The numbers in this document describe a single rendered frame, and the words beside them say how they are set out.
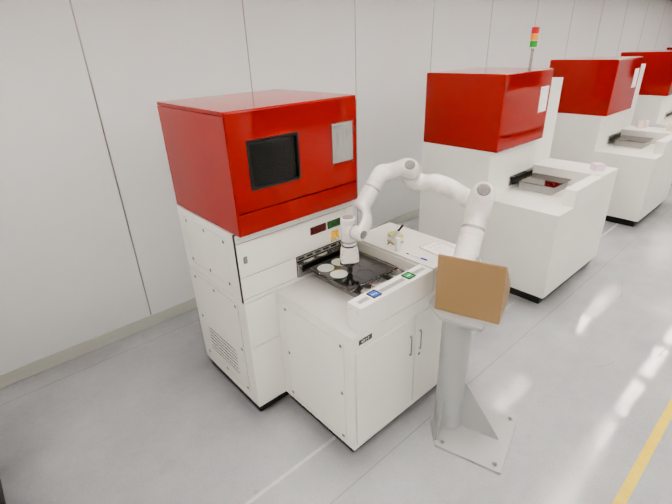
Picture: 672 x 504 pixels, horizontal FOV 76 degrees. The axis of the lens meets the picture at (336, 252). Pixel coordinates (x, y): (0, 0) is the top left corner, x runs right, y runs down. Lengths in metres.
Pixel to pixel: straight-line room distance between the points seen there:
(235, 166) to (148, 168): 1.57
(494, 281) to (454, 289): 0.20
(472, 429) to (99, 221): 2.85
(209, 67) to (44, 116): 1.18
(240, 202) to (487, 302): 1.27
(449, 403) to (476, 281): 0.82
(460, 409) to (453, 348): 0.45
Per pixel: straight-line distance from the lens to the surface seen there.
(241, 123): 2.07
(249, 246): 2.28
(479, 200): 2.25
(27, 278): 3.58
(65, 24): 3.41
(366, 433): 2.57
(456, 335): 2.38
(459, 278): 2.18
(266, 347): 2.63
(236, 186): 2.10
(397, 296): 2.20
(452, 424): 2.80
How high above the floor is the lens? 2.06
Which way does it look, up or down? 25 degrees down
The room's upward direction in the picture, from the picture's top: 2 degrees counter-clockwise
